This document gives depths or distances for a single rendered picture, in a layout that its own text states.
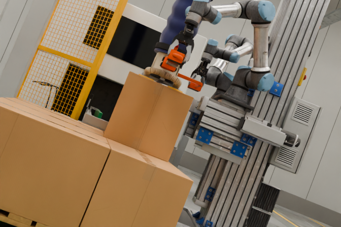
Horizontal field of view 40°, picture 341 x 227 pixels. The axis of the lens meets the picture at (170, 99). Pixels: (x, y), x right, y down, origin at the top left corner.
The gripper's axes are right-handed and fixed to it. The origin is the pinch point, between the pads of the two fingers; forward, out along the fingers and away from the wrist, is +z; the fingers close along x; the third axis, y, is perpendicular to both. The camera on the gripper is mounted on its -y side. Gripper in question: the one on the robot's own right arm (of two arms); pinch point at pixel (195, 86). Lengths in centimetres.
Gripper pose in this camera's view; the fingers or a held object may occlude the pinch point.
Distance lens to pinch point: 328.9
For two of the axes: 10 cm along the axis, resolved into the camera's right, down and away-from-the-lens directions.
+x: 9.2, 3.8, 0.9
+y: 1.1, -0.3, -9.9
